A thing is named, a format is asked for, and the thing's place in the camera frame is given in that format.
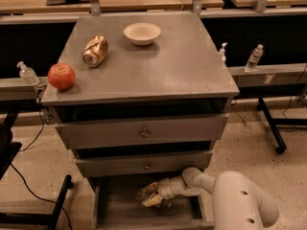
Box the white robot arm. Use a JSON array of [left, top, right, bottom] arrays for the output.
[[138, 167, 279, 230]]

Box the grey middle drawer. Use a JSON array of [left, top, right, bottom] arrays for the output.
[[75, 151, 213, 177]]

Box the black table leg right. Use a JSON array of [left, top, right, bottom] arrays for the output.
[[257, 98, 307, 154]]

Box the small white pump bottle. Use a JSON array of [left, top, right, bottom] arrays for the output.
[[219, 42, 228, 63]]

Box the clear plastic water bottle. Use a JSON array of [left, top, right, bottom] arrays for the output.
[[137, 182, 171, 209]]

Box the clear pump sanitizer bottle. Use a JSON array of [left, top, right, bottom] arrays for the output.
[[17, 61, 39, 86]]

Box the background clear water bottle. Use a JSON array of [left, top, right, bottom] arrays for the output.
[[245, 44, 263, 73]]

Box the grey top drawer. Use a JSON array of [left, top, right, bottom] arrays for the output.
[[56, 114, 228, 150]]

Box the black floor cable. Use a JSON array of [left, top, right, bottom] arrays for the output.
[[9, 89, 73, 230]]

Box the grey open bottom drawer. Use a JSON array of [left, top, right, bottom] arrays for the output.
[[91, 172, 214, 230]]

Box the crushed gold soda can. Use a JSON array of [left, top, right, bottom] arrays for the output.
[[83, 35, 108, 68]]

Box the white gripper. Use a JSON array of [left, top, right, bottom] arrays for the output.
[[141, 178, 175, 207]]

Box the red apple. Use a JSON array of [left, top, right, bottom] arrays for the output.
[[47, 63, 76, 90]]

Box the white paper bowl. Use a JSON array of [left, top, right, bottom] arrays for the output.
[[123, 23, 161, 46]]

